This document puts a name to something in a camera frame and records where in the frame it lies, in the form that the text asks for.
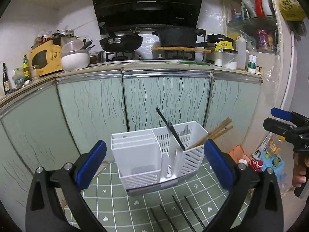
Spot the black wok pan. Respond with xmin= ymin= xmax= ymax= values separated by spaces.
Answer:
xmin=98 ymin=23 xmax=143 ymax=52

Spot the clear lidded canister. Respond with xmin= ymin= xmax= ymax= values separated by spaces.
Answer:
xmin=222 ymin=49 xmax=238 ymax=70

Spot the black cast iron pot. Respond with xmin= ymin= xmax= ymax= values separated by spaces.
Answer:
xmin=152 ymin=27 xmax=206 ymax=48

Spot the white squeeze bottle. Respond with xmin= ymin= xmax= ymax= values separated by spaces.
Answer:
xmin=236 ymin=34 xmax=246 ymax=71

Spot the black chopstick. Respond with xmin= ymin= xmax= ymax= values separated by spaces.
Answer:
xmin=172 ymin=195 xmax=196 ymax=232
xmin=150 ymin=208 xmax=165 ymax=232
xmin=184 ymin=196 xmax=206 ymax=229
xmin=155 ymin=107 xmax=171 ymax=128
xmin=160 ymin=204 xmax=178 ymax=232
xmin=167 ymin=122 xmax=185 ymax=151

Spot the dark soy sauce bottle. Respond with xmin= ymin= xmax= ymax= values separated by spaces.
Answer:
xmin=3 ymin=62 xmax=11 ymax=95

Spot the yellow plastic bag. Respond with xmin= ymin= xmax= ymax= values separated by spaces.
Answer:
xmin=279 ymin=0 xmax=306 ymax=21

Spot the white ceramic bowl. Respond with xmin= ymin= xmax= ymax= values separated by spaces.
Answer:
xmin=60 ymin=39 xmax=92 ymax=72

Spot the blue toy container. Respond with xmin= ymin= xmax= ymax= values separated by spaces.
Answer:
xmin=260 ymin=149 xmax=286 ymax=182

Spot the wooden cutting board on stove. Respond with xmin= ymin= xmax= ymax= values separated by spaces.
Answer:
xmin=151 ymin=46 xmax=212 ymax=53

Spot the red capped bottle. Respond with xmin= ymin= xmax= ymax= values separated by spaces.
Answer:
xmin=250 ymin=159 xmax=263 ymax=172

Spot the green label white jar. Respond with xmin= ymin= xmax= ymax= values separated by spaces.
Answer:
xmin=247 ymin=55 xmax=257 ymax=74

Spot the green checkered tablecloth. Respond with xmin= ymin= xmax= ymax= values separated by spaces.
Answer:
xmin=81 ymin=159 xmax=229 ymax=231

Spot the black range hood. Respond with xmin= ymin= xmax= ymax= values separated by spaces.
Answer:
xmin=92 ymin=0 xmax=202 ymax=31

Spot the yellow microwave oven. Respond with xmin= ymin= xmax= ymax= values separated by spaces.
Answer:
xmin=29 ymin=36 xmax=62 ymax=77

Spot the person's right hand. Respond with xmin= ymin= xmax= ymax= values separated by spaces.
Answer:
xmin=292 ymin=153 xmax=308 ymax=188

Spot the green glass bottle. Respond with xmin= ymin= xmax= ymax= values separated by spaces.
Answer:
xmin=23 ymin=54 xmax=31 ymax=80

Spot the white plastic utensil holder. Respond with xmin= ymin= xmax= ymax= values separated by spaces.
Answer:
xmin=111 ymin=121 xmax=208 ymax=196

